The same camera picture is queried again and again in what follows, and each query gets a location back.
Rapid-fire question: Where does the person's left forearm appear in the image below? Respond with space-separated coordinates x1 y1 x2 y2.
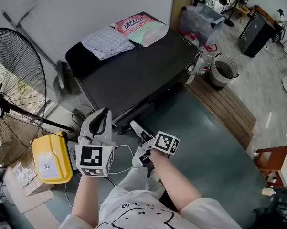
71 174 104 228

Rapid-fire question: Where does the white cable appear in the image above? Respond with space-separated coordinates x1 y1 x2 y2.
64 144 135 208

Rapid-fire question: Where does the black cabinet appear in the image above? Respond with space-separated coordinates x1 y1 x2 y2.
238 10 276 58

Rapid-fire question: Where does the yellow plastic box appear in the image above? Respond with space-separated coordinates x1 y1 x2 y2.
31 131 74 185

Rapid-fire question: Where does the brown wooden board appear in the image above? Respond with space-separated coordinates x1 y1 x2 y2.
169 0 200 31

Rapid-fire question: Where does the clear plastic storage box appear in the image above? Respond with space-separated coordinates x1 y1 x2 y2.
180 5 226 48

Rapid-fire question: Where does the brown cardboard box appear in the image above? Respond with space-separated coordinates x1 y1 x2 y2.
11 161 56 197

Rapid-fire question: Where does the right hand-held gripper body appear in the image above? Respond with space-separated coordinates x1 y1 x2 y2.
132 130 181 168

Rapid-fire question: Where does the pink tissue packet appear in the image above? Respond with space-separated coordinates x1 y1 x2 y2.
114 11 170 48

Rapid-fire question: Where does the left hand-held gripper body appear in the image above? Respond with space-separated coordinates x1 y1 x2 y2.
75 135 117 177

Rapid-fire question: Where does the wooden slatted platform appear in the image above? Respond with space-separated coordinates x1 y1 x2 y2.
186 76 257 150

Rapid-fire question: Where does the clear bottle with red handle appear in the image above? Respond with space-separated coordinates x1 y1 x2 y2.
179 30 201 49
197 44 217 76

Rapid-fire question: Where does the checked grey cloth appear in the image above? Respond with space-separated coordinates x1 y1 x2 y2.
81 26 136 61

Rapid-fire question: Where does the bin with white ribbed liner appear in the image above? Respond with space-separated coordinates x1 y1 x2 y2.
209 53 240 91

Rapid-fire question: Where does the dark green floor mat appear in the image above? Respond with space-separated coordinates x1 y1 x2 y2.
45 89 273 229

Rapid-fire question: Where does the grey broom and dustpan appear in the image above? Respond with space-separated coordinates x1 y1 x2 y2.
53 60 82 104

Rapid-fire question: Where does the person's right forearm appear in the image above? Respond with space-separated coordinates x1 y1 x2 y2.
149 149 202 212

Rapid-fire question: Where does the person's white printed shirt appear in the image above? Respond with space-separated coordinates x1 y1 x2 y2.
59 166 242 229

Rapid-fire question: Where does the large black standing fan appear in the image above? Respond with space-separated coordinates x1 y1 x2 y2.
0 27 74 169

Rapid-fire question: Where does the red wooden chair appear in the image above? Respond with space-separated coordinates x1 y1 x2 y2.
254 145 287 188

